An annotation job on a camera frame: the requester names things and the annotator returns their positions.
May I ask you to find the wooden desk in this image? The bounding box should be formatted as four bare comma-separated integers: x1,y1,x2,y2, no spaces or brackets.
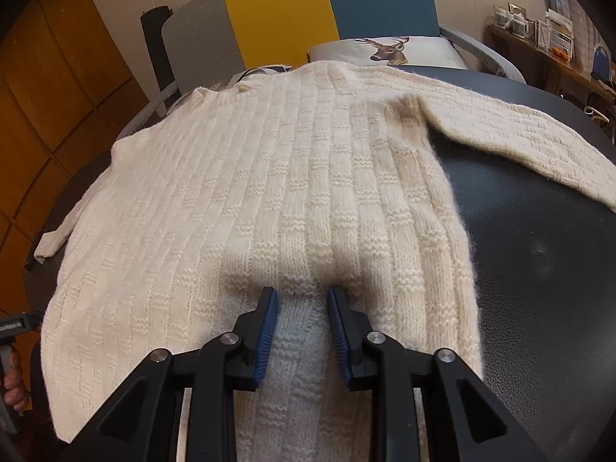
488,24,616,121

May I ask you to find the deer print pillow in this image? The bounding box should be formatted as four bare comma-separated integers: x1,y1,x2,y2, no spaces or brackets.
307,35,470,70

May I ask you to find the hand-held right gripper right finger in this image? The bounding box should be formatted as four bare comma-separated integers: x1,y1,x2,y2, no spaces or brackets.
327,285,552,462

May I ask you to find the pale sheer curtain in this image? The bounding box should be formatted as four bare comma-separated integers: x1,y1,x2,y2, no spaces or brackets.
544,0,616,87

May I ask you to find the grey yellow blue sofa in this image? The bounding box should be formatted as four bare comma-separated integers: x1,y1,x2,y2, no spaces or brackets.
159,0,527,116

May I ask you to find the cluster of small desk containers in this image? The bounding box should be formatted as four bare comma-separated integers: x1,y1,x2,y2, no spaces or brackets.
491,2,576,51

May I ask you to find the cream knitted sweater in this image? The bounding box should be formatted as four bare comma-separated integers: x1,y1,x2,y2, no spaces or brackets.
33,60,616,462

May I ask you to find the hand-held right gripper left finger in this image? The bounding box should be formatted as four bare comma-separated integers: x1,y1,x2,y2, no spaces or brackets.
65,286,280,462

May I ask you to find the person's left hand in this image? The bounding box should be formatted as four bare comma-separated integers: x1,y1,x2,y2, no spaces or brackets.
2,349,30,412

